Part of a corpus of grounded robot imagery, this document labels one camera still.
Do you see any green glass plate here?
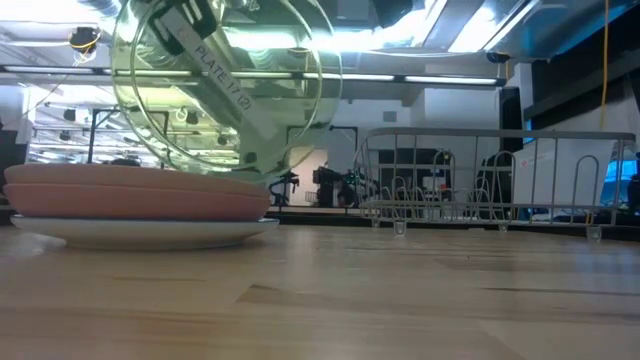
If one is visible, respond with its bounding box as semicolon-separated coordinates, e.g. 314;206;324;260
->
110;0;344;184

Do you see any white plate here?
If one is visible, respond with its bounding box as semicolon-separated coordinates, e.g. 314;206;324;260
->
9;214;280;251

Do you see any black pipe stand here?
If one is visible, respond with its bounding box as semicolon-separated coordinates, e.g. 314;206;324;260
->
87;107;169;166

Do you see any black tripod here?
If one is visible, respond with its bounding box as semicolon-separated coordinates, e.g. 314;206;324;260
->
269;172;301;206

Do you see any black background robot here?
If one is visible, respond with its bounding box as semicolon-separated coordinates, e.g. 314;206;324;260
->
312;166;361;209

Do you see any long ceiling light strip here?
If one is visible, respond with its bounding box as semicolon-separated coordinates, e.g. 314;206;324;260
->
0;63;501;86

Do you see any white box with red label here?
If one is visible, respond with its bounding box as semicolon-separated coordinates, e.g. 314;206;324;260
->
512;138;619;221

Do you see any black ceiling device yellow cable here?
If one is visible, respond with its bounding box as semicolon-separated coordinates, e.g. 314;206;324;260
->
68;25;101;54

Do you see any white wire dish rack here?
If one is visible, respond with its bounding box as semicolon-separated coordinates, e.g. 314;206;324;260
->
352;127;637;244

